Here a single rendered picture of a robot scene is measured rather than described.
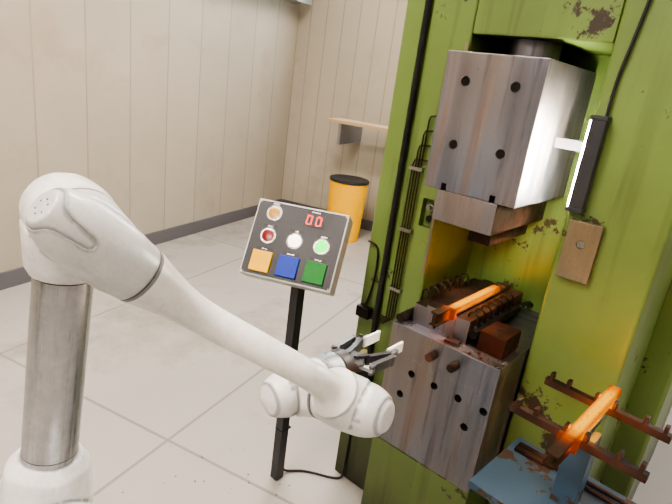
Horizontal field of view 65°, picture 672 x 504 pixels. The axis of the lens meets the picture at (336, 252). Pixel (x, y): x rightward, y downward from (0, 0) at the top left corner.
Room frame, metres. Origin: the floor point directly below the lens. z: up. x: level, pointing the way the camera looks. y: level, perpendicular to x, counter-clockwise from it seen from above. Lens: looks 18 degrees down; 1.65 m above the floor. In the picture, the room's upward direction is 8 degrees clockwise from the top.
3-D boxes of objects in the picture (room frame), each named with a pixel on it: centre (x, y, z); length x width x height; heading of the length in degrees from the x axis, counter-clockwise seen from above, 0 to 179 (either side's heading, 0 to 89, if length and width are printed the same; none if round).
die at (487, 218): (1.71, -0.49, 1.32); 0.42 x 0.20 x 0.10; 141
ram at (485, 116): (1.69, -0.52, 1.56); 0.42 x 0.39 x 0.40; 141
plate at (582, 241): (1.45, -0.69, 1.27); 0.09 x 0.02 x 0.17; 51
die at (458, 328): (1.71, -0.49, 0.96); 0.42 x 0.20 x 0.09; 141
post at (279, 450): (1.83, 0.12, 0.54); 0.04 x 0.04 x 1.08; 51
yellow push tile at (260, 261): (1.74, 0.26, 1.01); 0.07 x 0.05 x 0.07; 76
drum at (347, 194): (5.48, -0.04, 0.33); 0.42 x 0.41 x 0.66; 66
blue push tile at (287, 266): (1.71, 0.16, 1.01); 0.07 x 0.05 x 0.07; 76
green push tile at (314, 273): (1.69, 0.06, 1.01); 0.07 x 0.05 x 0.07; 76
